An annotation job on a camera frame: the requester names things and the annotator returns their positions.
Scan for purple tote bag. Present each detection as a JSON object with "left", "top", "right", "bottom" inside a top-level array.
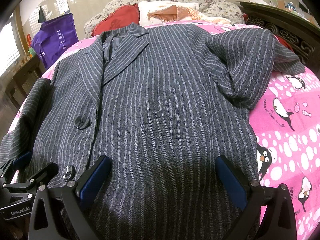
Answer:
[{"left": 31, "top": 13, "right": 79, "bottom": 69}]

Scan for dark carved wooden headboard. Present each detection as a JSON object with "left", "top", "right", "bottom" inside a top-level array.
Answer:
[{"left": 240, "top": 2, "right": 319, "bottom": 76}]

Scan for red cushion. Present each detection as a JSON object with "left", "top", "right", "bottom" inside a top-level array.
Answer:
[{"left": 91, "top": 3, "right": 140, "bottom": 36}]

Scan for floral quilt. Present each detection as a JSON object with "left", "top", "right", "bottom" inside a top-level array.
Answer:
[{"left": 84, "top": 0, "right": 245, "bottom": 38}]

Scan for grey pinstriped suit jacket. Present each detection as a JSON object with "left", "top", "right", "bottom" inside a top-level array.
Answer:
[{"left": 0, "top": 22, "right": 306, "bottom": 240}]

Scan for white wall calendar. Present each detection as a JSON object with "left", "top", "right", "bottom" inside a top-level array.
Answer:
[{"left": 56, "top": 0, "right": 69, "bottom": 15}]

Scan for orange fringed towel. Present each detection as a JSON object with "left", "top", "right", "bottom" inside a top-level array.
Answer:
[{"left": 148, "top": 5, "right": 200, "bottom": 22}]

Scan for dark wooden side table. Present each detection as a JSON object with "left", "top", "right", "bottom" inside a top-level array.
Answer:
[{"left": 5, "top": 55, "right": 44, "bottom": 109}]

